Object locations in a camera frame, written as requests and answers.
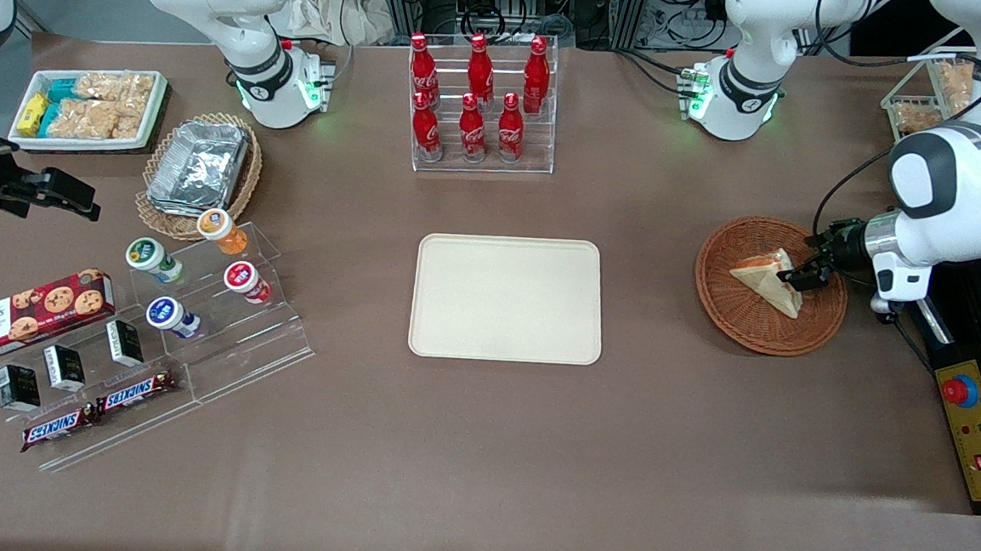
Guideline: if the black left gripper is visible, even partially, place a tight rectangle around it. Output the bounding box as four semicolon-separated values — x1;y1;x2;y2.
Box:
783;213;874;298

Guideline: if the triangular sandwich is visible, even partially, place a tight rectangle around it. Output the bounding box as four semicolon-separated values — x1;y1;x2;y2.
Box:
727;244;807;320

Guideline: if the light oval wicker basket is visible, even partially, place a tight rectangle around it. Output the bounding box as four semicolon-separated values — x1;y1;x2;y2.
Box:
133;108;266;247

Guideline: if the brown round wicker basket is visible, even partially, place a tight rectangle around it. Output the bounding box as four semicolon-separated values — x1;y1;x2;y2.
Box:
690;213;853;361

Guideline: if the white rectangular snack tray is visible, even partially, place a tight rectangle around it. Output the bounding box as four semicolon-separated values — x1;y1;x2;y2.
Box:
7;62;170;160

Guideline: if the beige plastic tray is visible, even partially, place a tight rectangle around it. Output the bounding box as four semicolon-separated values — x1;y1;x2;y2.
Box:
407;230;610;368

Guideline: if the rice cracker bag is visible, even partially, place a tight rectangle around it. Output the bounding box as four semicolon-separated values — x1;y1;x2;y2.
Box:
46;95;146;145
74;70;156;106

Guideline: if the yellow snack packet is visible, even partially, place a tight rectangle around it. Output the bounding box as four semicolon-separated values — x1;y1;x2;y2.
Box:
16;92;49;139

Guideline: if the green lid yogurt cup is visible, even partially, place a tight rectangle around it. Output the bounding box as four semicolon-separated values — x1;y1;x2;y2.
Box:
123;236;187;286

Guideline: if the red Walkers cookie box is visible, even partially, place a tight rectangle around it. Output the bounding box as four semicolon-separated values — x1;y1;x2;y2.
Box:
0;263;119;374

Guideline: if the stack of foil trays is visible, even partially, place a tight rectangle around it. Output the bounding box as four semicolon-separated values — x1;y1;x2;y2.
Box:
145;116;252;219

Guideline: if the orange lid yogurt cup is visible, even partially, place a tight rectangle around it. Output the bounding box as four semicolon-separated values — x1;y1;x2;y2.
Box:
195;207;251;257

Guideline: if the blue lid yogurt cup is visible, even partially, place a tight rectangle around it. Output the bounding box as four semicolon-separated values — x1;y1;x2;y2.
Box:
144;295;203;340

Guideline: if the small black box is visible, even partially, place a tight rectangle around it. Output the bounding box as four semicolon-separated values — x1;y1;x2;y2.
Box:
104;319;148;368
41;344;88;394
0;363;43;413

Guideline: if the clear bag of crackers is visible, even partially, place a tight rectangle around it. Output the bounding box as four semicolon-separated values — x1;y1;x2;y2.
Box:
891;100;946;138
936;60;975;97

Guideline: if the red lid yogurt cup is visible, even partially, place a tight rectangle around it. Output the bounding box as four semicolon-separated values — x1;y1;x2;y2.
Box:
222;260;275;305

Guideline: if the Snickers chocolate bar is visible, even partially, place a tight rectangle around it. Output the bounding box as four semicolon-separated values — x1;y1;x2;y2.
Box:
94;365;181;422
20;400;100;457

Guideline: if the black machine with yellow panel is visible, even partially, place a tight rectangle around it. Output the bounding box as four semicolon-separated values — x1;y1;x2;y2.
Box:
889;250;981;516

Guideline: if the clear acrylic stepped stand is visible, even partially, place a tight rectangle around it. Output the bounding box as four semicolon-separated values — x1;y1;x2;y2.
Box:
0;305;207;482
119;213;324;412

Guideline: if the clear acrylic bottle rack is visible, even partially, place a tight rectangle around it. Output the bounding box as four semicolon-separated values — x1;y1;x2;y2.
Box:
401;26;563;180

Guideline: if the beige cloth bag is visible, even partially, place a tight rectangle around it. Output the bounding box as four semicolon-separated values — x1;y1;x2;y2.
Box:
266;0;398;49

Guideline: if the red cola bottle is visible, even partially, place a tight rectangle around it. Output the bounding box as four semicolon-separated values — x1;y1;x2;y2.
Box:
496;91;527;164
409;90;447;164
464;32;498;111
405;32;442;107
456;93;491;163
521;35;553;116

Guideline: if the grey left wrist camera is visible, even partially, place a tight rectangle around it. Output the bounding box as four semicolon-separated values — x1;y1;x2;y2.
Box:
870;246;934;319

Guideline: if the black power cable with plug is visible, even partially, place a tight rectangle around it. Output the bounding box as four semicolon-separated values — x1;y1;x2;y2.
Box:
868;295;941;372

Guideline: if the white wire rack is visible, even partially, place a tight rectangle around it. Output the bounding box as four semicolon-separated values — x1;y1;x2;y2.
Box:
879;48;978;145

